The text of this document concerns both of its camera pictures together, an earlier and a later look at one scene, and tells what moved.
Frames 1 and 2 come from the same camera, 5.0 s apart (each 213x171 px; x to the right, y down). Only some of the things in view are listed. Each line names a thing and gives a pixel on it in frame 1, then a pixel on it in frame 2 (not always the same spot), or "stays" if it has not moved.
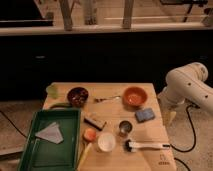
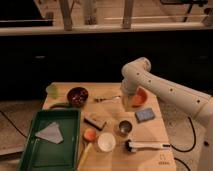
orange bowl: x=134 y=96 stays
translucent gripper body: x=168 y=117 → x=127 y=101
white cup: x=106 y=142 stays
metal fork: x=97 y=99 stays
